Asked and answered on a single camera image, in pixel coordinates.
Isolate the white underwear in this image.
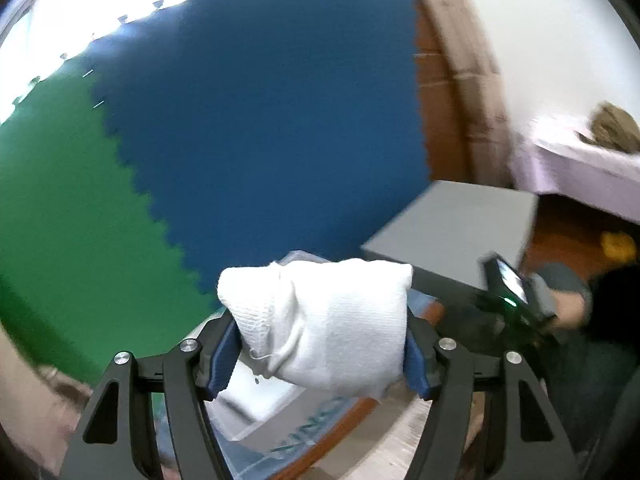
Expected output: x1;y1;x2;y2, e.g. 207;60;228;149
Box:
217;259;413;399

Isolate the wooden drawer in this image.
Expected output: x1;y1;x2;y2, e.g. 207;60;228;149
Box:
302;384;432;480

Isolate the person right hand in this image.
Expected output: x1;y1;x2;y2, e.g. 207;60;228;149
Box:
550;289;591;330

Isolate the white XINCCI cardboard box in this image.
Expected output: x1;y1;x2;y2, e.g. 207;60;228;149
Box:
204;251;362;463

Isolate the yellow object on floor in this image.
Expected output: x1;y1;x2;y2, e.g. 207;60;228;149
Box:
601;232;638;263

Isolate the blue checked cloth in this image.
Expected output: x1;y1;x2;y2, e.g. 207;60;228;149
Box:
154;288;436;480

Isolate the wooden nightstand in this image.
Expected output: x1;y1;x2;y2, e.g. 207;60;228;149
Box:
278;299;446;480

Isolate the green foam mat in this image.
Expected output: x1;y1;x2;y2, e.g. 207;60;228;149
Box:
1;58;214;384

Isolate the brown object on shelf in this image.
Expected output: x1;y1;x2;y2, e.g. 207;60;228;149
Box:
576;101;640;155

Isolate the beige floral curtain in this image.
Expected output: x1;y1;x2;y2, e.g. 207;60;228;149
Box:
1;332;92;474

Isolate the brown foam mat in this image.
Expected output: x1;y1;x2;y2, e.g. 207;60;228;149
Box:
344;0;471;183

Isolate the blue foam mat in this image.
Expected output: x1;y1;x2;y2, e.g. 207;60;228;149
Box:
86;0;428;292

